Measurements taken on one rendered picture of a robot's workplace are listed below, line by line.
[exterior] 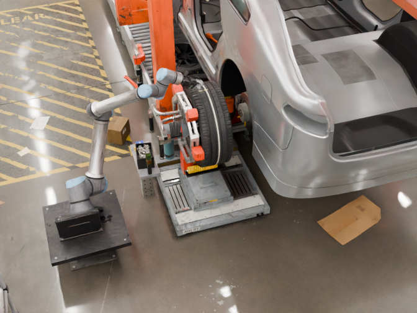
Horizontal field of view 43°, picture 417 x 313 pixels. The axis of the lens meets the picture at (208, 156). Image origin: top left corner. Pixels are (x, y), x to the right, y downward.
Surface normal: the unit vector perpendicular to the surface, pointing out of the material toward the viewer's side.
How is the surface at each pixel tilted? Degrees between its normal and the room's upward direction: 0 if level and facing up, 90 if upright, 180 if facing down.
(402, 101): 19
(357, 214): 2
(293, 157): 90
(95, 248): 0
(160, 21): 90
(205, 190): 0
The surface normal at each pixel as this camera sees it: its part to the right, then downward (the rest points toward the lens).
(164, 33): 0.31, 0.63
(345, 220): 0.01, -0.74
